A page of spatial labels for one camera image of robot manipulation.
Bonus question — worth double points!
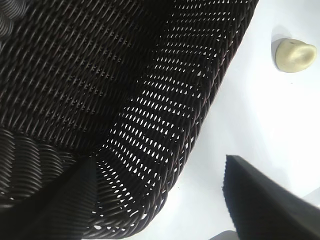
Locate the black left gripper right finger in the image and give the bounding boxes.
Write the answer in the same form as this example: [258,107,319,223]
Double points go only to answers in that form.
[220,154,320,240]

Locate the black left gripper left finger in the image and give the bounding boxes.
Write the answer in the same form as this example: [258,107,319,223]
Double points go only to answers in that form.
[0,157,99,240]

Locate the pale yellow fruit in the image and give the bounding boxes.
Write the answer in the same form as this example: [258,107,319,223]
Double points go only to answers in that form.
[274,37,318,74]

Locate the dark brown woven basket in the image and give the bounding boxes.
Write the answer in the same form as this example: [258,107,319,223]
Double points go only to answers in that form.
[0,0,260,240]

